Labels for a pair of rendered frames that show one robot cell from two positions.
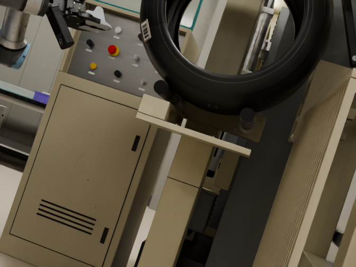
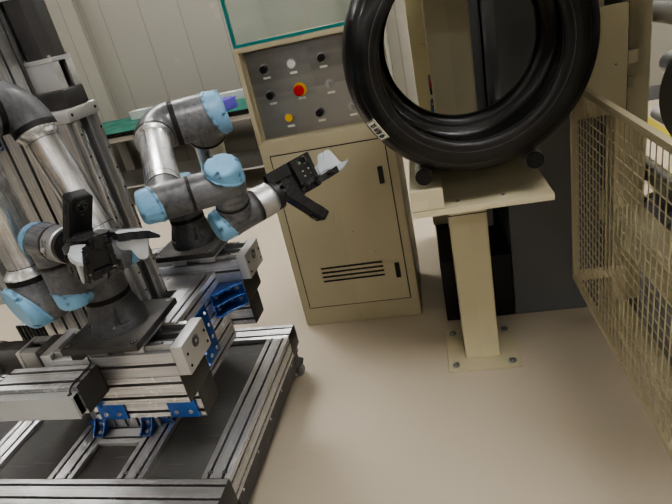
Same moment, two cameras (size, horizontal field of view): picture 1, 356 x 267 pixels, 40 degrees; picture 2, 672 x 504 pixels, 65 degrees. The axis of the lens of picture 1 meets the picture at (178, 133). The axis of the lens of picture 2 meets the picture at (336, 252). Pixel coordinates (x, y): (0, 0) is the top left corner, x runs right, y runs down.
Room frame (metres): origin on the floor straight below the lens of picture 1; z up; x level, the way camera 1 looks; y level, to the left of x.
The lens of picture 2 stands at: (0.17, 0.28, 1.37)
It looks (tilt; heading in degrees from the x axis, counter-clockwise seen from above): 25 degrees down; 4
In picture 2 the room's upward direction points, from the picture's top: 13 degrees counter-clockwise
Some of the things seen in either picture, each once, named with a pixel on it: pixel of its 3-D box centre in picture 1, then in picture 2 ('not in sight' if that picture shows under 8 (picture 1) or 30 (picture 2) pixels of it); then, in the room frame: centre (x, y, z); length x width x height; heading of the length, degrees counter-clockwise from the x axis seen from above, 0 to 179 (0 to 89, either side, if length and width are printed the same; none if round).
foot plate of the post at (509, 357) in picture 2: not in sight; (480, 346); (1.92, -0.09, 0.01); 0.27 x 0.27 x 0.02; 81
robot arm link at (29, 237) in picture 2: not in sight; (46, 242); (1.19, 0.93, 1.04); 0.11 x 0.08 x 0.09; 52
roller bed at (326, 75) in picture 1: (321, 108); (589, 59); (1.82, -0.48, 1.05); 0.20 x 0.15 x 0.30; 171
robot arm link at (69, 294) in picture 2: not in sight; (74, 278); (1.20, 0.91, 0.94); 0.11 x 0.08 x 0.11; 142
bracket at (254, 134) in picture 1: (211, 113); not in sight; (1.84, -0.10, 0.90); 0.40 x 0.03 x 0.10; 81
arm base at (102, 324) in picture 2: not in sight; (113, 306); (1.39, 0.96, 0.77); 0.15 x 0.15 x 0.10
